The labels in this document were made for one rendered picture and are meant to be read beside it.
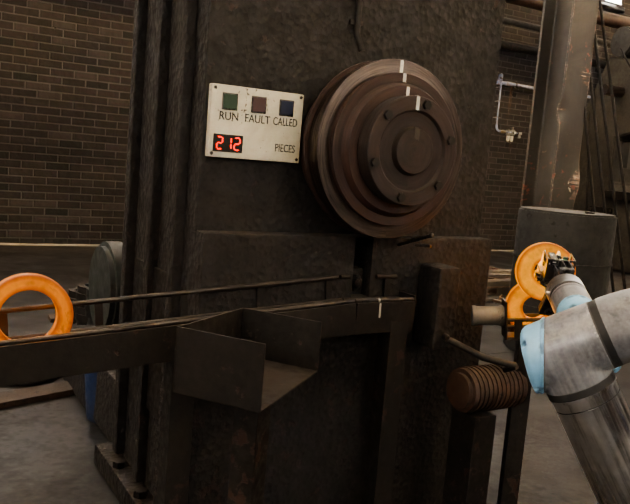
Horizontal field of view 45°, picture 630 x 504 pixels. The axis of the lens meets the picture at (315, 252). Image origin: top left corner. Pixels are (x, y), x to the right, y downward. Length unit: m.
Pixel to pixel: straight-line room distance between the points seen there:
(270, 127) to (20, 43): 6.02
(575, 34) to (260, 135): 4.57
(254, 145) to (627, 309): 1.05
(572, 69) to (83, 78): 4.56
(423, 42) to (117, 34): 6.03
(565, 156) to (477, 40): 3.91
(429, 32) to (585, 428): 1.33
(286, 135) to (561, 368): 1.02
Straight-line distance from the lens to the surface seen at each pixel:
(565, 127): 6.25
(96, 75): 8.00
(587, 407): 1.33
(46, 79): 7.90
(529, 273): 2.13
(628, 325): 1.30
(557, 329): 1.31
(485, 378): 2.18
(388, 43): 2.22
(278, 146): 2.00
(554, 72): 6.50
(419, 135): 1.97
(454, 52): 2.36
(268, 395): 1.57
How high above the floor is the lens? 1.08
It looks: 7 degrees down
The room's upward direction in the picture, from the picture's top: 5 degrees clockwise
